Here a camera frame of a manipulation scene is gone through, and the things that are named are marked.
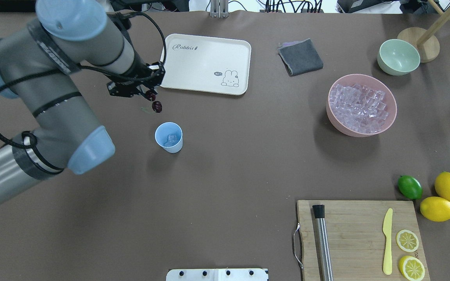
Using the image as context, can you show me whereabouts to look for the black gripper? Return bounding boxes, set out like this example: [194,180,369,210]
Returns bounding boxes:
[107,59,166,98]

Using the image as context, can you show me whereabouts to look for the dark cherries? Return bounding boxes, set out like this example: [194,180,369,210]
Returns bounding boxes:
[145,89,163,113]

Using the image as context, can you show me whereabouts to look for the clear ice cube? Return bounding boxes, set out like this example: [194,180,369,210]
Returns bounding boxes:
[164,134,180,147]

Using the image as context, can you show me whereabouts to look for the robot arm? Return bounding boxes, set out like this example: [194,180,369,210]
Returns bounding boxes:
[0,0,166,205]

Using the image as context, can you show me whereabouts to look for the light blue plastic cup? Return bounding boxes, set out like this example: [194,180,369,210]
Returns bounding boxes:
[155,122,183,153]

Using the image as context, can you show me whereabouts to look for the pile of clear ice cubes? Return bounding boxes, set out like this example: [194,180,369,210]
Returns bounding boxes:
[329,84,390,133]

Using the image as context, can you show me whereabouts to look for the wooden cup tree stand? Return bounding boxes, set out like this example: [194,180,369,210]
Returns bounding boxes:
[397,0,450,63]

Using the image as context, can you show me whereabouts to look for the cream rabbit tray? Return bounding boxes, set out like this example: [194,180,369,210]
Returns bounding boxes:
[161,34,252,96]

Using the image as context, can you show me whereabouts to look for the dark grey folded cloth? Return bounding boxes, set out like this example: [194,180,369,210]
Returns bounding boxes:
[277,38,323,76]

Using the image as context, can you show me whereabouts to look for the pink bowl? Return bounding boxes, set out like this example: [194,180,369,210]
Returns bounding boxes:
[326,74,398,137]

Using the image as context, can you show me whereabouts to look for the mint green bowl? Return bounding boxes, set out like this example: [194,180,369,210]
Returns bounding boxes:
[377,39,420,75]

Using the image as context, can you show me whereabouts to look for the wooden cutting board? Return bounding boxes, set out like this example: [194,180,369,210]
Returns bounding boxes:
[296,200,427,281]

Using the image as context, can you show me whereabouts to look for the yellow plastic knife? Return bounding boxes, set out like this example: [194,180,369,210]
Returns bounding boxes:
[382,208,393,275]

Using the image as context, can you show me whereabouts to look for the green lime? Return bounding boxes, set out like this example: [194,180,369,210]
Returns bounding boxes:
[398,175,423,200]

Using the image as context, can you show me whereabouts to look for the lemon slice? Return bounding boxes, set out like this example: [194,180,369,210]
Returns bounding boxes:
[398,256,426,281]
[395,229,420,253]

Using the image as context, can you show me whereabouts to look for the aluminium frame post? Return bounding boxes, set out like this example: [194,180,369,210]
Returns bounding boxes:
[209,0,229,18]

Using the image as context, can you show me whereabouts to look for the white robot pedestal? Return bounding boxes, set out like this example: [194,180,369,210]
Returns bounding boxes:
[166,268,269,281]

